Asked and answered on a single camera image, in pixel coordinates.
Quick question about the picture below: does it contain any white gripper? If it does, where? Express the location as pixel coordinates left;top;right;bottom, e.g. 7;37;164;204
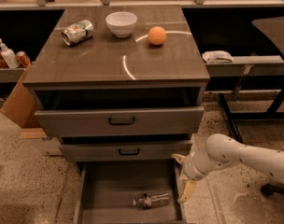
171;149;223;203

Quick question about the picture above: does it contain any clear plastic water bottle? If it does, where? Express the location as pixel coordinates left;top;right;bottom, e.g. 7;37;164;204
133;192;171;210

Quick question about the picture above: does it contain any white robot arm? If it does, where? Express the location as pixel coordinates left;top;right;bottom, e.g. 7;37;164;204
172;133;284;203

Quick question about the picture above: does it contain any middle grey drawer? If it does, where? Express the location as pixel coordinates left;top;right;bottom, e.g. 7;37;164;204
60;140;192;162

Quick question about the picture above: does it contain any grey drawer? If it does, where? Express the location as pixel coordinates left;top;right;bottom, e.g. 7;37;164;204
73;160;186;224
60;140;192;162
35;106;205;137

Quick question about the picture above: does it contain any top grey drawer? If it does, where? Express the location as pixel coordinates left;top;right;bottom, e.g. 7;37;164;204
35;106;205;137

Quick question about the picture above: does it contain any bottom grey drawer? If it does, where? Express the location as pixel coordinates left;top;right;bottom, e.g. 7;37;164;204
73;160;186;224

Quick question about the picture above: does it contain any grey drawer cabinet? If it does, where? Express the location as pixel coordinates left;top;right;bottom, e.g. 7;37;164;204
22;5;211;173

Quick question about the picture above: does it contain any white pump bottle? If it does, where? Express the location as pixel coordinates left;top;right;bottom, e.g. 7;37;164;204
0;38;20;68

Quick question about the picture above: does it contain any black chair base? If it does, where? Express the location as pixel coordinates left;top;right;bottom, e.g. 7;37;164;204
261;184;284;196

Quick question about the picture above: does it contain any folded white cloth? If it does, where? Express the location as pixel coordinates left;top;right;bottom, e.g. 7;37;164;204
202;50;234;63

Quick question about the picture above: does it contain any orange fruit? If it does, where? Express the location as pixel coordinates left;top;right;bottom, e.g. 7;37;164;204
148;26;166;46

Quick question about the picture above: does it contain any white box on floor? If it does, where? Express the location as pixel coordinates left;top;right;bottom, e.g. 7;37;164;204
20;128;62;156

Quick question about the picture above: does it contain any white bowl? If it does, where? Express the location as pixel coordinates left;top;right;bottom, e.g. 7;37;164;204
106;11;137;38

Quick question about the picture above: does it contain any dark side table top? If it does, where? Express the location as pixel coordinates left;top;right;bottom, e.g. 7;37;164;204
252;16;284;60

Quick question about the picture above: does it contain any crushed green soda can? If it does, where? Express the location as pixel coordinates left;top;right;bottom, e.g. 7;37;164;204
62;20;94;46

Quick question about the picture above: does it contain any brown cardboard box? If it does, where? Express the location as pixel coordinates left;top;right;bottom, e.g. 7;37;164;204
0;66;39;128

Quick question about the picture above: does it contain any black table leg frame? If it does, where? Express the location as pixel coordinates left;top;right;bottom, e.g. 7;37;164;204
219;88;284;143

